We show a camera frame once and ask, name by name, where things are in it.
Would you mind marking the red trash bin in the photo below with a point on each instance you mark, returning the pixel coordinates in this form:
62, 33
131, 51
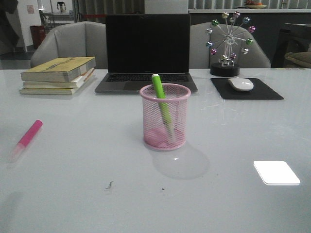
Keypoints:
38, 34

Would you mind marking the pink highlighter pen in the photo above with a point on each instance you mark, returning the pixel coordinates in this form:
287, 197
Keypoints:
26, 139

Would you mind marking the left grey armchair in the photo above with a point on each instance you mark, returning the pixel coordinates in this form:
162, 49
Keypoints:
78, 39

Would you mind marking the black mouse pad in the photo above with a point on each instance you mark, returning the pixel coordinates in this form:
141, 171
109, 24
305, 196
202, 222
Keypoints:
261, 91

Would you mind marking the white computer mouse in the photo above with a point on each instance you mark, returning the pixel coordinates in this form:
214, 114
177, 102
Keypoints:
241, 84

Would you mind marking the olive cushion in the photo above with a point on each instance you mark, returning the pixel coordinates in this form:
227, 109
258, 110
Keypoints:
299, 59

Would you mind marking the dark side table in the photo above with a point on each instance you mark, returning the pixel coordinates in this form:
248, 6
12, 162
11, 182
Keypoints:
293, 37

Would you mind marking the middle cream book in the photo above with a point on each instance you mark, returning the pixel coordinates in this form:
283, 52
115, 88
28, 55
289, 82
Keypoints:
76, 83

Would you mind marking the yellow book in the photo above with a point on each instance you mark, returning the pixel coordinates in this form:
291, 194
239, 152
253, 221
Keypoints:
54, 91
59, 69

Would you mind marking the pink mesh pen holder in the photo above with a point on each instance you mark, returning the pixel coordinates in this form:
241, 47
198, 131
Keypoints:
154, 131

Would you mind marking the right grey armchair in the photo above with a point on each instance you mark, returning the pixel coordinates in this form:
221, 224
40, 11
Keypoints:
247, 56

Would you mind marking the ferris wheel desk ornament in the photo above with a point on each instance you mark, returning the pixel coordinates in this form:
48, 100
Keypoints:
226, 65

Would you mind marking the top yellow book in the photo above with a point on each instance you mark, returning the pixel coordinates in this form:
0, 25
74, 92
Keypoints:
59, 69

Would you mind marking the fruit bowl on counter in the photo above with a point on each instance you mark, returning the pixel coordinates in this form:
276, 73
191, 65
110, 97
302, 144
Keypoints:
251, 4

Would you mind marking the green highlighter pen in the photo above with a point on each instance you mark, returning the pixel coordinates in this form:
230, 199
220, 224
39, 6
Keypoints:
160, 97

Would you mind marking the bottom yellow book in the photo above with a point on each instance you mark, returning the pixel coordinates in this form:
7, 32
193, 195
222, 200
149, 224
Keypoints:
54, 91

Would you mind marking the grey armchair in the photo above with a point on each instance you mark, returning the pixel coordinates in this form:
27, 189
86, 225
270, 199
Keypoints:
247, 56
78, 39

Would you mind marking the grey laptop black screen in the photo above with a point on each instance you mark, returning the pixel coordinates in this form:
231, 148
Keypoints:
141, 45

